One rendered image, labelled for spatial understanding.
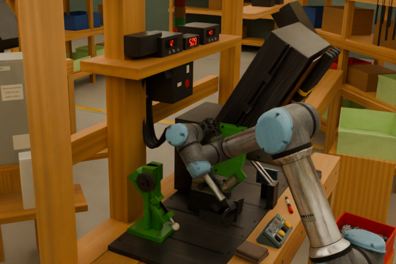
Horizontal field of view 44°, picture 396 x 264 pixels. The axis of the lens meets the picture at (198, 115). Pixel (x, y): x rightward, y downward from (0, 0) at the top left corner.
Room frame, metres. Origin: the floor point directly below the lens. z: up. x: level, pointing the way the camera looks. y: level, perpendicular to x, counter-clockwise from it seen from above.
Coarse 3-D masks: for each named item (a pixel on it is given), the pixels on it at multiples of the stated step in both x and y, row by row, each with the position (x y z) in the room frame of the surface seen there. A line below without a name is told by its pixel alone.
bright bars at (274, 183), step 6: (252, 162) 1.88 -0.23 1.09; (258, 168) 1.87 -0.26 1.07; (264, 174) 1.86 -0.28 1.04; (270, 180) 1.87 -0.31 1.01; (276, 180) 1.88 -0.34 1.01; (270, 186) 1.83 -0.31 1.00; (276, 186) 1.85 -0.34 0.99; (270, 192) 1.83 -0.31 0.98; (276, 192) 1.86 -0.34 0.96; (270, 198) 1.83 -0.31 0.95; (276, 198) 1.87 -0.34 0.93; (270, 204) 1.83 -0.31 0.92
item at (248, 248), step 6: (246, 240) 1.54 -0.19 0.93; (240, 246) 1.50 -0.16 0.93; (246, 246) 1.50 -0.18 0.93; (252, 246) 1.50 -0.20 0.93; (258, 246) 1.50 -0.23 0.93; (240, 252) 1.47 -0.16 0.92; (246, 252) 1.46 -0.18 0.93; (252, 252) 1.46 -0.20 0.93; (258, 252) 1.46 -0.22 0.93; (264, 252) 1.47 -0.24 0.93; (246, 258) 1.46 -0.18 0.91; (252, 258) 1.45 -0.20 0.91; (258, 258) 1.43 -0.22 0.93; (264, 258) 1.46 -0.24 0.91
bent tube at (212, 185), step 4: (200, 144) 1.82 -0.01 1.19; (204, 176) 1.77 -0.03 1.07; (208, 176) 1.77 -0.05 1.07; (204, 180) 1.77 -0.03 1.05; (208, 180) 1.76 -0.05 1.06; (212, 180) 1.76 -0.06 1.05; (208, 184) 1.76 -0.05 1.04; (212, 184) 1.75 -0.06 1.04; (212, 188) 1.74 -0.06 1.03; (216, 188) 1.74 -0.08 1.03; (216, 192) 1.73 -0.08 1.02; (220, 192) 1.74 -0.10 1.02; (216, 196) 1.73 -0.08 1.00; (220, 196) 1.72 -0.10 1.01; (224, 196) 1.73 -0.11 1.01; (220, 200) 1.72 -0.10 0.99
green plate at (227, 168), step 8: (224, 128) 1.83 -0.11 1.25; (232, 128) 1.82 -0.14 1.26; (240, 128) 1.80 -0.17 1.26; (224, 136) 1.82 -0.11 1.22; (232, 160) 1.78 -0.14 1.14; (240, 160) 1.76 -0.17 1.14; (216, 168) 1.80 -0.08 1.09; (224, 168) 1.78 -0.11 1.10; (232, 168) 1.77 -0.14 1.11; (240, 168) 1.76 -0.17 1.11
